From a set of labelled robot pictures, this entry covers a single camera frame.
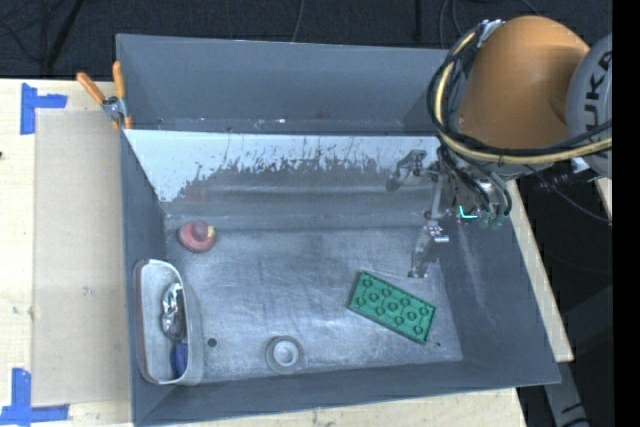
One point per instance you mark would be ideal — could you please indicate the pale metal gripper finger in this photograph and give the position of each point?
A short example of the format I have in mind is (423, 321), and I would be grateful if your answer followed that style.
(437, 245)
(420, 260)

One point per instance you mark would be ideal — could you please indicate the dark green flat block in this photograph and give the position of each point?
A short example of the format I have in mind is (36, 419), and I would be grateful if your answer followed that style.
(392, 307)

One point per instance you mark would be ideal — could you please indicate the grey metal bin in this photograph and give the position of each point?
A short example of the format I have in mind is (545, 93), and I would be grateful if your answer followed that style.
(310, 195)

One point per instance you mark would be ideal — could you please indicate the clear round glass lid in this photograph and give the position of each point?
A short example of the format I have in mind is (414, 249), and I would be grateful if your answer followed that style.
(283, 353)

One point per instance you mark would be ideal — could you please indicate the red round toy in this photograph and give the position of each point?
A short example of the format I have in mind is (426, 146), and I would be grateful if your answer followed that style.
(197, 235)

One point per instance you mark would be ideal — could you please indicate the silver crumpled wrapper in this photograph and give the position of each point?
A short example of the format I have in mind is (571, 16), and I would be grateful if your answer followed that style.
(171, 310)

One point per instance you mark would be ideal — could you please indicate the blue small object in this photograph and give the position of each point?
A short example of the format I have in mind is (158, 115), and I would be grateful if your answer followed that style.
(179, 358)

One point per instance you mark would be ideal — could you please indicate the pale wood board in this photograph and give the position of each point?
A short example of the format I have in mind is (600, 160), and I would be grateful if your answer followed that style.
(80, 255)

